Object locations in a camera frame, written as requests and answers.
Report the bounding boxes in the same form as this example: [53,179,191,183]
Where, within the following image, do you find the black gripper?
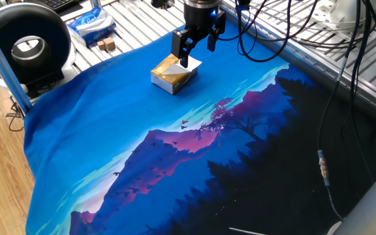
[170,6,227,69]

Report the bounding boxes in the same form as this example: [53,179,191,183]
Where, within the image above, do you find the white napkin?
[162,55,203,76]

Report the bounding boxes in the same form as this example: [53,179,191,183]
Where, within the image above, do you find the silver wrist flange adapter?
[183,0,222,9]

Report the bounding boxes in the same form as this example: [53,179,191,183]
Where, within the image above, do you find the gold tissue pack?
[150,54,199,95]

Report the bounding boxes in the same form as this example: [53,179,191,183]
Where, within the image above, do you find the black round knob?
[151,0,175,10]

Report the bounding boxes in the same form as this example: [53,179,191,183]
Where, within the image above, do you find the large wooden cube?
[102,37,116,52]

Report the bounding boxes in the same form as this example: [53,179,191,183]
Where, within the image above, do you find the blue tissue pack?
[67,5,117,47]

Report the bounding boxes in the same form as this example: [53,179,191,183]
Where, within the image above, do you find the blue mountain print cloth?
[23,21,376,235]

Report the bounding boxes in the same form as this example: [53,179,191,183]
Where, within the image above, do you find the black keyboard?
[37,0,78,10]

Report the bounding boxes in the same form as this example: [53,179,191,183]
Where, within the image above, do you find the white dome fixture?
[330,0,376,30]

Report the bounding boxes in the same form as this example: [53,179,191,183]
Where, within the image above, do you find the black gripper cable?
[235,0,319,63]

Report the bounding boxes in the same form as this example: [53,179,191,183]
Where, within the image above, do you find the grey cable with metal connector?
[317,0,364,223]

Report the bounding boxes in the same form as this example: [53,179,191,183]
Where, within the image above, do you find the black ring shaped device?
[0,2,76,95]

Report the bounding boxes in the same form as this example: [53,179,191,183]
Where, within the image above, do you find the black floor cable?
[5,101,25,133]

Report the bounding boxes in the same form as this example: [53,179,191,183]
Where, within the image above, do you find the thin white cable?
[228,227,267,235]

